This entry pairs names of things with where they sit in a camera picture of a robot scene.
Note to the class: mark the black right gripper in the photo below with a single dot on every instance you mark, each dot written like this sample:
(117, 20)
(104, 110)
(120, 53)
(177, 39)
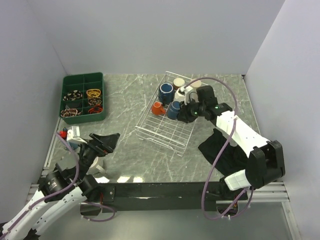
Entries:
(184, 115)

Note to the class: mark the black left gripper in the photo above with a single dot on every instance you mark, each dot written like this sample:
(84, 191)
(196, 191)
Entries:
(107, 143)

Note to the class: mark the dark navy glazed mug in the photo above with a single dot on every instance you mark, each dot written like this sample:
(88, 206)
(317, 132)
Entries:
(173, 110)

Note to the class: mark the cream mug grey handle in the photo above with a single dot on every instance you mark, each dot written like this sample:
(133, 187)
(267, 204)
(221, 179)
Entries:
(96, 167)

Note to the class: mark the blue enamel mug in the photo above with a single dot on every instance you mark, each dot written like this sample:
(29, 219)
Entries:
(166, 93)

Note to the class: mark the orange ceramic mug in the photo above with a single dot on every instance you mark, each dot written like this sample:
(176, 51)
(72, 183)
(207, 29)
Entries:
(158, 109)

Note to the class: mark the brown and cream cup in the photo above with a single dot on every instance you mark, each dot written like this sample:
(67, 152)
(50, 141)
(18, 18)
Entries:
(178, 82)

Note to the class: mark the white faceted mug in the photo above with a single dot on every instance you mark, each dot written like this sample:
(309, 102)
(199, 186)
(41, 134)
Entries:
(180, 95)

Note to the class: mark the tall beige tumbler cup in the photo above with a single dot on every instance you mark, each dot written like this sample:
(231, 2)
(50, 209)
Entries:
(195, 85)

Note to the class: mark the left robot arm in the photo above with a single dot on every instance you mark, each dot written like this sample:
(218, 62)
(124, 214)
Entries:
(86, 183)

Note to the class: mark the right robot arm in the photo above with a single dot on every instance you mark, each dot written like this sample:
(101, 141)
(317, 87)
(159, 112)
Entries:
(265, 158)

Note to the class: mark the gold bangles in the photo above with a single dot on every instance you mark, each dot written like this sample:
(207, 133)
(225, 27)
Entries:
(93, 93)

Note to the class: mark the black cloth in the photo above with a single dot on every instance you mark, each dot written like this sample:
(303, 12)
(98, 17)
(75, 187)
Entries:
(233, 158)

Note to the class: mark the green divided organizer tray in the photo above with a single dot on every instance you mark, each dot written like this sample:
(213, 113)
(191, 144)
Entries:
(74, 101)

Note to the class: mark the white wire dish rack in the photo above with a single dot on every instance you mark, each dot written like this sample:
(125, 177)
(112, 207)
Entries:
(159, 129)

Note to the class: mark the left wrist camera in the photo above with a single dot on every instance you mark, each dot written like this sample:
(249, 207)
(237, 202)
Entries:
(73, 136)

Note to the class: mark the aluminium frame rail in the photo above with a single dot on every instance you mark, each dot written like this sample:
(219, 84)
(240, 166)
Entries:
(54, 193)

